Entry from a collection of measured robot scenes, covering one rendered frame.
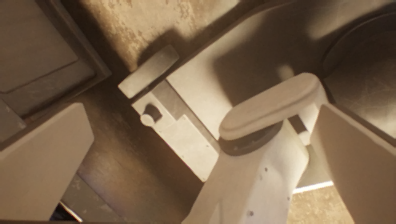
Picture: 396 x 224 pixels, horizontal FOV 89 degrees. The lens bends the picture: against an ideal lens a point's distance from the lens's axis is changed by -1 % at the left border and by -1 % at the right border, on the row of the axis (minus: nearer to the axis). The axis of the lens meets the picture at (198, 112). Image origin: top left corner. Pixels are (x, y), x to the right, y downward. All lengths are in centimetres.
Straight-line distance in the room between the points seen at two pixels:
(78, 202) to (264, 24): 55
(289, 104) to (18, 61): 67
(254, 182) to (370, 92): 21
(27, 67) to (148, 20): 36
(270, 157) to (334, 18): 28
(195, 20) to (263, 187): 50
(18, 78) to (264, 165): 64
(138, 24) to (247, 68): 40
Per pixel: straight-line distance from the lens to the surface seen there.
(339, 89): 38
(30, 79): 72
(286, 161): 40
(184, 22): 67
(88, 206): 57
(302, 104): 35
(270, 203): 36
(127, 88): 59
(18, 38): 77
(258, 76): 50
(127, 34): 77
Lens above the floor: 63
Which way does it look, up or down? 54 degrees down
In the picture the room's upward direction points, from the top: 154 degrees counter-clockwise
